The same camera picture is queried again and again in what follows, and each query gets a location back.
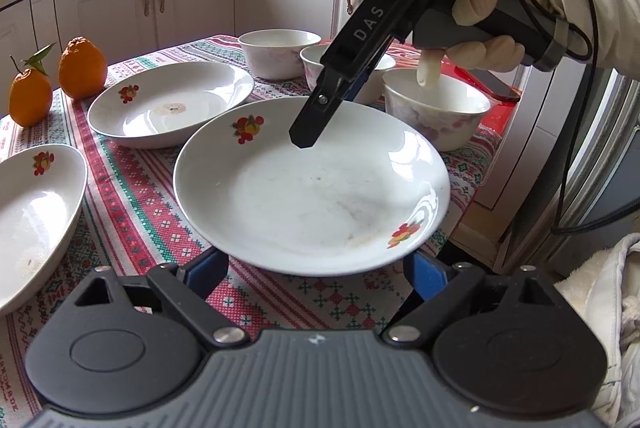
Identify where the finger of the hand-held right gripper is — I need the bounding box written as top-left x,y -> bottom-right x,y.
289,64 -> 351,149
344,52 -> 397,105

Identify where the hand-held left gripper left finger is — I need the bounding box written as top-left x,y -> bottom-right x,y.
74,247 -> 251,350

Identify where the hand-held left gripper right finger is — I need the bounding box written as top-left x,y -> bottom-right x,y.
378,252 -> 557,349

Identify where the white bowl with pink print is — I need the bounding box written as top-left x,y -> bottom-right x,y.
237,29 -> 322,80
300,44 -> 397,106
382,68 -> 492,152

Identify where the white plate with fruit print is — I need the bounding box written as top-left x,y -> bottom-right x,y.
0,143 -> 89,316
87,61 -> 256,150
173,96 -> 452,278

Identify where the person's right forearm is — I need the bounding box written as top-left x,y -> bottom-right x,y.
515,0 -> 640,80

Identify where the red green patterned tablecloth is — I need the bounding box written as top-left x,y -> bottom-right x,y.
0,34 -> 503,428

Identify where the red cardboard gift box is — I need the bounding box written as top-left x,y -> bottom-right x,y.
390,48 -> 523,129

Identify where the dark phone with red case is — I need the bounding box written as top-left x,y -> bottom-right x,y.
465,67 -> 522,103

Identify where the white fleece garment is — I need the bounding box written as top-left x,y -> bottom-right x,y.
554,233 -> 640,428

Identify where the bumpy orange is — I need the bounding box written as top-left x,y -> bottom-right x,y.
58,37 -> 108,100

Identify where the orange with green leaves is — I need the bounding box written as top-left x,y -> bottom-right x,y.
8,42 -> 57,127

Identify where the black cable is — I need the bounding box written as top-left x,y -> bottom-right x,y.
512,0 -> 640,236

